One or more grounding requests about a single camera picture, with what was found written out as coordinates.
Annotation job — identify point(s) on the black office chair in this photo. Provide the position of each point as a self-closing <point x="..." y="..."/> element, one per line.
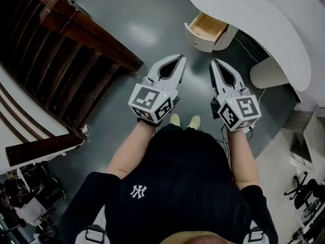
<point x="303" y="192"/>

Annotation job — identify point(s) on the white large drawer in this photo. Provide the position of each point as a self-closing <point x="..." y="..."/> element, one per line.
<point x="200" y="41"/>

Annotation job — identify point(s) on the person's pale shoe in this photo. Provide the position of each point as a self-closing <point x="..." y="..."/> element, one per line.
<point x="175" y="119"/>
<point x="194" y="122"/>

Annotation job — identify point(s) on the person's left pale shoe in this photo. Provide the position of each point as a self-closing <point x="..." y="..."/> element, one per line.
<point x="175" y="119"/>

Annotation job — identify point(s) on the light wooden shelf unit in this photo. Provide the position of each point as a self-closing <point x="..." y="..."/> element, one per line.
<point x="308" y="133"/>

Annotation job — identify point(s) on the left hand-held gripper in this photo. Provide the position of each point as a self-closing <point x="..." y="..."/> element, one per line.
<point x="149" y="100"/>

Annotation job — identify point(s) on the person's black shirt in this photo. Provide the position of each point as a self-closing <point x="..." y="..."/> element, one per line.
<point x="177" y="187"/>

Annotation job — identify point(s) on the person's right pale shoe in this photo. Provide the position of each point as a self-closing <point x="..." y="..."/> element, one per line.
<point x="194" y="122"/>

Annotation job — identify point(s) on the dark wooden slatted frame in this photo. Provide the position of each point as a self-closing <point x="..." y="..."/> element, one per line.
<point x="76" y="49"/>

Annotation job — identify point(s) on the person's left forearm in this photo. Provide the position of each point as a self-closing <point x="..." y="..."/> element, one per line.
<point x="127" y="149"/>

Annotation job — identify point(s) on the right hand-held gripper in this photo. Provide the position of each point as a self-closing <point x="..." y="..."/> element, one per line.
<point x="241" y="110"/>

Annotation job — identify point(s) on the black chair frame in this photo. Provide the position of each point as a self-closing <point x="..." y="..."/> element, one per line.
<point x="43" y="179"/>

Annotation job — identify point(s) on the person's right forearm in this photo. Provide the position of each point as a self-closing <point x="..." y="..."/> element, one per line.
<point x="241" y="159"/>

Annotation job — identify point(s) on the white curved desk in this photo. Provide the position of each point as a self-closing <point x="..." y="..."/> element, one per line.
<point x="254" y="22"/>

